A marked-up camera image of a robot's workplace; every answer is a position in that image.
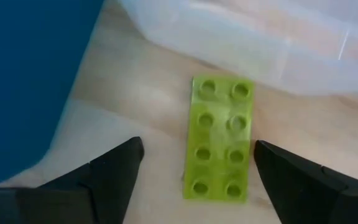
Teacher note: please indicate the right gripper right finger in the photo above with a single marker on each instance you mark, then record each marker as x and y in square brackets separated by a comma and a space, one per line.
[306, 193]

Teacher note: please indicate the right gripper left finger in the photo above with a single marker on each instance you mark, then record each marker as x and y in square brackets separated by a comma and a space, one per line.
[110, 186]

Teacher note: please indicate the lime green toy brick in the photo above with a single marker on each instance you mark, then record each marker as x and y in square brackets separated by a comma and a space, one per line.
[219, 140]

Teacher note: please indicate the clear plastic bin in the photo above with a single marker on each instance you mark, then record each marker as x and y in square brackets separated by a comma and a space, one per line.
[259, 40]

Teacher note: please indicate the teal plastic bin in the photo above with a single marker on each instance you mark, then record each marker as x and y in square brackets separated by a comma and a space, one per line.
[26, 77]

